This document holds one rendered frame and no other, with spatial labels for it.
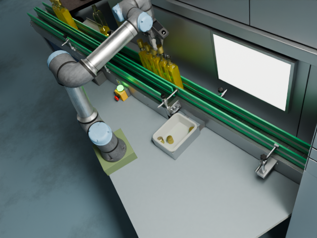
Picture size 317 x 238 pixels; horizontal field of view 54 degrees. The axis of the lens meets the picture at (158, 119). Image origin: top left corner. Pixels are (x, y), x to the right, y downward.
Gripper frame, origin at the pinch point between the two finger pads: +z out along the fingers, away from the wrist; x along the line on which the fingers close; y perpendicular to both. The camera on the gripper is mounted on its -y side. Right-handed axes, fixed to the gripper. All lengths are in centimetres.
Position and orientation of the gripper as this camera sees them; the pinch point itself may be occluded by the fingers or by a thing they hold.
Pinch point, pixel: (159, 46)
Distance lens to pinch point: 174.1
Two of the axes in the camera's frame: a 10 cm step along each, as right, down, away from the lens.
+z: 2.4, 5.8, 7.8
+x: -6.9, 6.6, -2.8
